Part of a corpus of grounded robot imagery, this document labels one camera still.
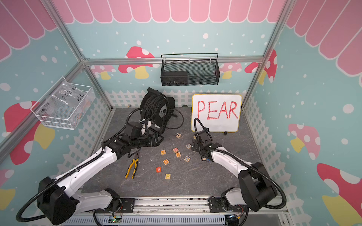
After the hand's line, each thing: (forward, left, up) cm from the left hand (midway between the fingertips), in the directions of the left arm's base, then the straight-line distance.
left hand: (157, 140), depth 79 cm
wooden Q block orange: (-5, -4, -17) cm, 18 cm away
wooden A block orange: (+2, -1, -17) cm, 17 cm away
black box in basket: (+36, -9, +17) cm, 41 cm away
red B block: (-11, 0, -16) cm, 20 cm away
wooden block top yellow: (+13, -22, -17) cm, 31 cm away
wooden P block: (-15, -6, -17) cm, 23 cm away
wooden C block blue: (-3, -17, -17) cm, 24 cm away
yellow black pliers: (-9, +18, -17) cm, 27 cm away
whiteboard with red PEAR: (+26, -38, -3) cm, 46 cm away
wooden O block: (+6, -18, -17) cm, 26 cm away
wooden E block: (0, -11, -16) cm, 20 cm away
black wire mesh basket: (+43, -25, +17) cm, 52 cm away
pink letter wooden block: (+3, -10, -17) cm, 20 cm away
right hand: (+4, -24, -11) cm, 27 cm away
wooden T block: (+15, -10, -17) cm, 25 cm away
